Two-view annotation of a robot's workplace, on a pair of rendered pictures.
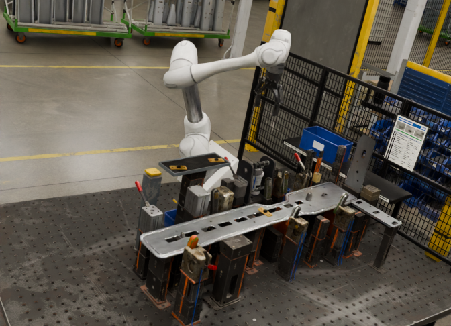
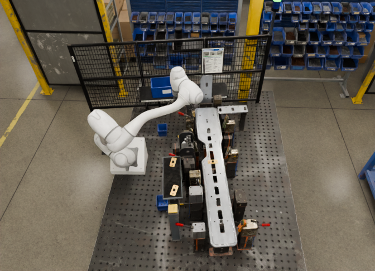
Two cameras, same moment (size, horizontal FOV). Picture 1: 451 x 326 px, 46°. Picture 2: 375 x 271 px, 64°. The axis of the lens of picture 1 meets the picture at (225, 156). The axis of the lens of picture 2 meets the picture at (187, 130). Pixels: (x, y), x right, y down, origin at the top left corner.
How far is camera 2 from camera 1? 1.95 m
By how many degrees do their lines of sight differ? 44
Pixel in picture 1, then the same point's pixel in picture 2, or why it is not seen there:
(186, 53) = (110, 123)
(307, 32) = not seen: outside the picture
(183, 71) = (125, 138)
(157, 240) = (220, 237)
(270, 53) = (200, 96)
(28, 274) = not seen: outside the picture
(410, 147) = (216, 61)
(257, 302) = not seen: hidden behind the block
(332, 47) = (74, 3)
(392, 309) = (271, 145)
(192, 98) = not seen: hidden behind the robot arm
